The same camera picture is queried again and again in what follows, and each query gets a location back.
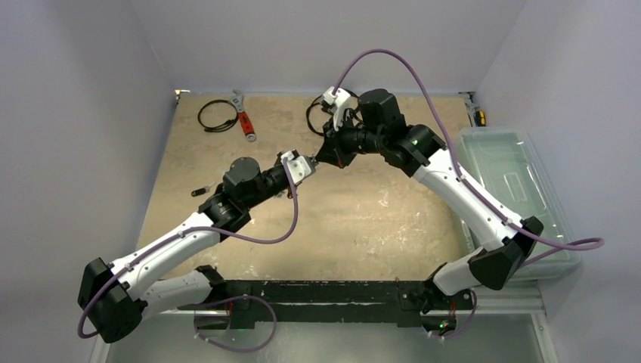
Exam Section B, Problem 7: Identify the black coiled cable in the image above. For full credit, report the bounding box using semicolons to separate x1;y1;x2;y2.
305;87;364;137
197;99;240;135

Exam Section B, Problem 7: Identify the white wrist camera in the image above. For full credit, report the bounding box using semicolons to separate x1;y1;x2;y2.
277;149;317;186
321;86;353;131

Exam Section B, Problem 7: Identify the clear plastic storage bin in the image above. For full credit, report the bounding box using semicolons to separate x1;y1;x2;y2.
452;127;581;281

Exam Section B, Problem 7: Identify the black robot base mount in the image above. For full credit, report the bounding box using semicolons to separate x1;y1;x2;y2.
196;265;475;334

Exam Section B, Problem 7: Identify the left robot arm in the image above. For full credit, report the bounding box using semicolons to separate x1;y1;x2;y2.
76;150;315;343

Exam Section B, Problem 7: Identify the black coiled cable left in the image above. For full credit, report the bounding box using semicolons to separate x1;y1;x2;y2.
197;99;240;135

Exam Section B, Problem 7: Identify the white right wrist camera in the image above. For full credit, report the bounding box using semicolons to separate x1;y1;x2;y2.
321;86;353;131

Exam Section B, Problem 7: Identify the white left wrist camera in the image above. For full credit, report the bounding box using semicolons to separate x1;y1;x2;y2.
277;149;317;186

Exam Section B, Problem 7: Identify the black coiled cable right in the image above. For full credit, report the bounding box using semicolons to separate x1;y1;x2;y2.
305;87;364;137

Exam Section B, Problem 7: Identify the red handled adjustable wrench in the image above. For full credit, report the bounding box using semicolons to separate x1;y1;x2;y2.
230;90;256;142

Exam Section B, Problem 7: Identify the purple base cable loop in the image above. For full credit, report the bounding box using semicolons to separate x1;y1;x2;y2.
192;293;279;354

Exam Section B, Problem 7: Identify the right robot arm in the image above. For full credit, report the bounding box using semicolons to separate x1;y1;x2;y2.
315;88;543;308

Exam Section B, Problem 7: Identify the yellow black clamp tool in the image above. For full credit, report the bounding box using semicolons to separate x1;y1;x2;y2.
458;92;487;127

